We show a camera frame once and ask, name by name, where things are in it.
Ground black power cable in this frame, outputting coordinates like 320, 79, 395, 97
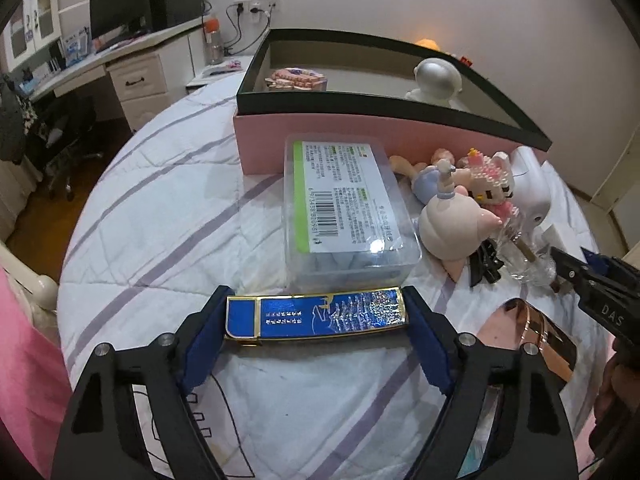
225, 4, 248, 55

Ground white nightstand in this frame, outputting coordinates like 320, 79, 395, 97
186, 52, 258, 93

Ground pink bedding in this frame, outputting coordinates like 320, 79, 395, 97
0, 265, 71, 480

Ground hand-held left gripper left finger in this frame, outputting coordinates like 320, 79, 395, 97
50, 285, 236, 480

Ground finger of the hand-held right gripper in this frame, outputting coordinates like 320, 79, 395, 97
550, 247, 601, 301
580, 246, 640, 281

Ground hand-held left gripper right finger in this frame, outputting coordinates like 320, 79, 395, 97
401, 285, 581, 480

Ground blue and gold box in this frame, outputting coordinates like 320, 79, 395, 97
223, 287, 408, 346

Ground dark clothes on chair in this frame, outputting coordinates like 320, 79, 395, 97
0, 75, 46, 166

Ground blue boxes on desk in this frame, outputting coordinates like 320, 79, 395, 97
62, 30, 92, 64

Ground white bed frame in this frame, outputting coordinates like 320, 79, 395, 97
0, 240, 60, 313

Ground doll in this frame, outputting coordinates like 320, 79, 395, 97
390, 149, 468, 202

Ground black office chair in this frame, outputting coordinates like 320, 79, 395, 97
22, 92, 106, 201

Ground white charger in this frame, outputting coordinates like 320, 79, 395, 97
542, 225, 567, 252

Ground white desk with drawers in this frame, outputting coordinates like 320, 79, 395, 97
22, 10, 206, 133

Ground white glass-door cabinet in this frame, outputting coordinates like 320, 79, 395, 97
5, 0, 63, 68

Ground black computer monitor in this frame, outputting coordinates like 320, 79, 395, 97
89, 0, 151, 41

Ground pink toy block set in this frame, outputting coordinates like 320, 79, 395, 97
265, 66, 328, 92

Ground pink lens sunglasses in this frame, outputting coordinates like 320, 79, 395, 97
475, 297, 578, 386

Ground white astronaut figure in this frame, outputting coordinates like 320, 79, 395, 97
405, 57, 466, 108

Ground pink block cat figurine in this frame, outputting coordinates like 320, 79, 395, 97
452, 149, 518, 223

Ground clear plastic box green label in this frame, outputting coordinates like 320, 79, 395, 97
282, 133, 423, 288

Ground white handheld device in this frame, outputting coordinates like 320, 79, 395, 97
510, 146, 553, 233

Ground black tower-shaped clip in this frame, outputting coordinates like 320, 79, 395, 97
467, 240, 503, 288

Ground clear glass bottle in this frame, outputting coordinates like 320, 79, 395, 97
500, 220, 556, 286

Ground clear bottle orange cap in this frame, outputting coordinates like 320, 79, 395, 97
202, 16, 224, 66

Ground pink box with black rim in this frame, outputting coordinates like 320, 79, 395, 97
235, 28, 553, 176

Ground white wall power outlet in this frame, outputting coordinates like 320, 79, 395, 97
235, 0, 283, 17

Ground pink pig figurine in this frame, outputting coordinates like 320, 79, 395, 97
417, 157, 503, 281

